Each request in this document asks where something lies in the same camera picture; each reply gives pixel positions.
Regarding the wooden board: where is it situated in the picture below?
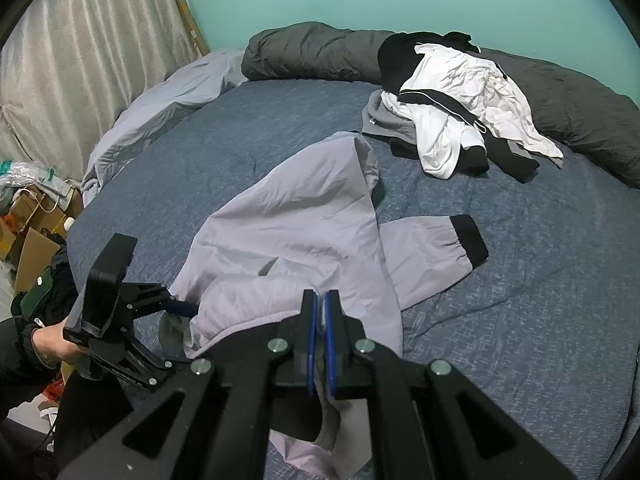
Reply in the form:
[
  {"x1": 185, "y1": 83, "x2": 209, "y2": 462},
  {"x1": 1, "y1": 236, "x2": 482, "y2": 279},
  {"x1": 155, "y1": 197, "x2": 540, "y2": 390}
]
[{"x1": 169, "y1": 0, "x2": 211, "y2": 57}]

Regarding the white jacket with black piping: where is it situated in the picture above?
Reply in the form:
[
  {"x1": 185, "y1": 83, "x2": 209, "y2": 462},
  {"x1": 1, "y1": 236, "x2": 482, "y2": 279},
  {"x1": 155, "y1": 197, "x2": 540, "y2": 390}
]
[{"x1": 398, "y1": 89, "x2": 488, "y2": 181}]

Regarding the clear plastic bag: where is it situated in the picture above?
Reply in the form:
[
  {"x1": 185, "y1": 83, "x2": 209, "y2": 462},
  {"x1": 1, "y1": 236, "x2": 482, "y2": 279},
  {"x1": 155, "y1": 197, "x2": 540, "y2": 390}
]
[{"x1": 0, "y1": 159, "x2": 76, "y2": 198}]

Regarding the person's left forearm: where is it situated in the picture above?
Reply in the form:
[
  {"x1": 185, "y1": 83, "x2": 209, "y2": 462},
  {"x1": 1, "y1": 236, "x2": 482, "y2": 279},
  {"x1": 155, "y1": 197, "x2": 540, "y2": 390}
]
[{"x1": 0, "y1": 317, "x2": 56, "y2": 418}]

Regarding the person's left hand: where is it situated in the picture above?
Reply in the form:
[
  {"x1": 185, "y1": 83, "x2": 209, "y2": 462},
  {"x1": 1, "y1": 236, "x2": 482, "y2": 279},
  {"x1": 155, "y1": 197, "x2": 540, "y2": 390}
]
[{"x1": 30, "y1": 323, "x2": 82, "y2": 369}]

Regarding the green bag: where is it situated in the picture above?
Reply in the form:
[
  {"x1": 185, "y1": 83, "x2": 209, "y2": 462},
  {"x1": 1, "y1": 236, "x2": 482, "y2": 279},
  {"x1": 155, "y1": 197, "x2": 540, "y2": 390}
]
[{"x1": 12, "y1": 266, "x2": 55, "y2": 316}]

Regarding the dark grey duvet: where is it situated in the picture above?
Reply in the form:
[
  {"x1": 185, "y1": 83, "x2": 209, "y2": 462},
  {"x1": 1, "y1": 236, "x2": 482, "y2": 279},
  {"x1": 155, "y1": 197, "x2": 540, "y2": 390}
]
[{"x1": 241, "y1": 21, "x2": 640, "y2": 188}]

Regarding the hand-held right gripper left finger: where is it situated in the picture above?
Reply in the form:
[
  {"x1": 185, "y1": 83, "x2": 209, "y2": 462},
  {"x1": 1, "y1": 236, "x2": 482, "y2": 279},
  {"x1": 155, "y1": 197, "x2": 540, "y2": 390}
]
[{"x1": 57, "y1": 289, "x2": 320, "y2": 480}]

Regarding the white crumpled shirt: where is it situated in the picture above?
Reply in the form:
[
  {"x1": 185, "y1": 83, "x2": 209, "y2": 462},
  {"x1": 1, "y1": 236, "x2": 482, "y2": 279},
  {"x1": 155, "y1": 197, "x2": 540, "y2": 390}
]
[{"x1": 400, "y1": 42, "x2": 566, "y2": 158}]

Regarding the lilac jacket with black cuffs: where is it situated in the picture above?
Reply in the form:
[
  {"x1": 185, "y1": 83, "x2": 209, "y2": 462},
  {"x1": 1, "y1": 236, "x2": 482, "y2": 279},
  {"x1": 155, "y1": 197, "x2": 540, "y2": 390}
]
[{"x1": 159, "y1": 131, "x2": 490, "y2": 480}]

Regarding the beige curtain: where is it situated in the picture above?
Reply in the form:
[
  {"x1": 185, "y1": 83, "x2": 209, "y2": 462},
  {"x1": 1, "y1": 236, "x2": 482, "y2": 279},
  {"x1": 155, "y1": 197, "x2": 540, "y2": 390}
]
[{"x1": 0, "y1": 0, "x2": 201, "y2": 183}]

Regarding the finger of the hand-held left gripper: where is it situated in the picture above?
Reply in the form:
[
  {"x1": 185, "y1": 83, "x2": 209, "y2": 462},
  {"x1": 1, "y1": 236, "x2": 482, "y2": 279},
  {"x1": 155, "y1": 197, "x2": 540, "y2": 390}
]
[
  {"x1": 117, "y1": 284, "x2": 199, "y2": 329},
  {"x1": 106, "y1": 336, "x2": 174, "y2": 394}
]

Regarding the black cloth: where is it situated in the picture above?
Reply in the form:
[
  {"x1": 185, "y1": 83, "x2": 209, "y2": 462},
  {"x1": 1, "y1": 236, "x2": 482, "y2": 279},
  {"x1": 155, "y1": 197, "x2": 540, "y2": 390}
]
[{"x1": 47, "y1": 245, "x2": 83, "y2": 323}]

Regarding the black garment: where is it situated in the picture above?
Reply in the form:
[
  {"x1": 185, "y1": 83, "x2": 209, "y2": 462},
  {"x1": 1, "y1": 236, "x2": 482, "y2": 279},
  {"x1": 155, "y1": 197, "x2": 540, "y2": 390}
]
[{"x1": 377, "y1": 31, "x2": 541, "y2": 184}]

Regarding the blue patterned bedspread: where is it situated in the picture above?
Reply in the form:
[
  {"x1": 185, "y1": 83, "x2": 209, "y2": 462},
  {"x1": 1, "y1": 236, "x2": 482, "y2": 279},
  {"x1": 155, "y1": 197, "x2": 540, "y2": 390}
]
[{"x1": 65, "y1": 77, "x2": 640, "y2": 480}]

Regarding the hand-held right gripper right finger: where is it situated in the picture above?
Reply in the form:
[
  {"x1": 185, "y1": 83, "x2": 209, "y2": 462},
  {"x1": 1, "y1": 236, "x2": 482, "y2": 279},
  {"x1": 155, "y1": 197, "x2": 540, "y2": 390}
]
[{"x1": 324, "y1": 290, "x2": 577, "y2": 480}]

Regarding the light grey quilt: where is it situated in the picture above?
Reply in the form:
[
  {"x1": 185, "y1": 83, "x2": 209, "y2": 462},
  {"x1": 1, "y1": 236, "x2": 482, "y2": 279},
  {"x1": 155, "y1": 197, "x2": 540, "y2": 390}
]
[{"x1": 80, "y1": 49, "x2": 249, "y2": 206}]

